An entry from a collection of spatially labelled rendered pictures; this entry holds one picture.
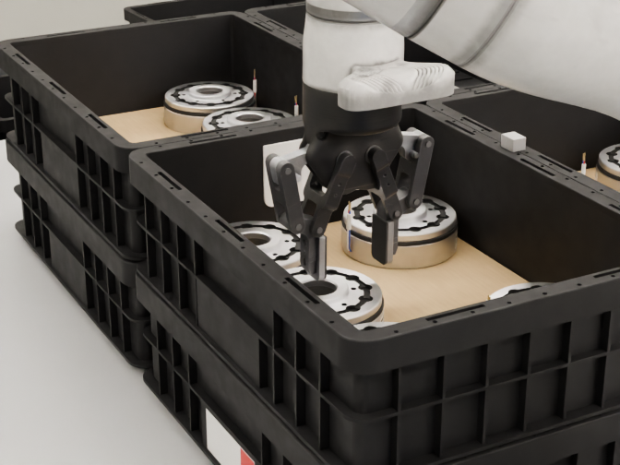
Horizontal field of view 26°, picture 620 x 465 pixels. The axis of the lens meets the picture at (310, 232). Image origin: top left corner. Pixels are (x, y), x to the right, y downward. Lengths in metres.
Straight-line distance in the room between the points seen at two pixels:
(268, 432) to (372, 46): 0.29
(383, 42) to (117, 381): 0.46
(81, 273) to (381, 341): 0.58
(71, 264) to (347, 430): 0.57
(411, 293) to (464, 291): 0.04
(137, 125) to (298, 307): 0.68
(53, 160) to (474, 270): 0.46
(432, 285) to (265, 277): 0.25
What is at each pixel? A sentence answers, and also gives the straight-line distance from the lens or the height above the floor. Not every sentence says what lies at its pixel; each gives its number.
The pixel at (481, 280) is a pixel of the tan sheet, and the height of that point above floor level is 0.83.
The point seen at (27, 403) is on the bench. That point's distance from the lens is 1.25.
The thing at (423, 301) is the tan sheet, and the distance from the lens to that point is 1.12.
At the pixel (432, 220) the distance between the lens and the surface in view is 1.19.
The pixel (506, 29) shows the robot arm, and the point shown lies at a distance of 0.67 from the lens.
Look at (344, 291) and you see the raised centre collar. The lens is 1.05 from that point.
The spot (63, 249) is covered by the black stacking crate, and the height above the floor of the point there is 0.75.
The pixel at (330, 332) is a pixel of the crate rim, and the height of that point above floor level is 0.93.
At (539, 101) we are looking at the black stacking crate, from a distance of 1.36.
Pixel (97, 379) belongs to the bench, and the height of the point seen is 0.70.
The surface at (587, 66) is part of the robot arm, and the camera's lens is 0.70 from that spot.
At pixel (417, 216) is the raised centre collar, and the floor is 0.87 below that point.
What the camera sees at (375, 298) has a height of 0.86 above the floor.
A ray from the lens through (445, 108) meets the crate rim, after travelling 1.27.
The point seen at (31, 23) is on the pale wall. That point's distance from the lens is 4.52.
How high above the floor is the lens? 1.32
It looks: 23 degrees down
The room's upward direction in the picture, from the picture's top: straight up
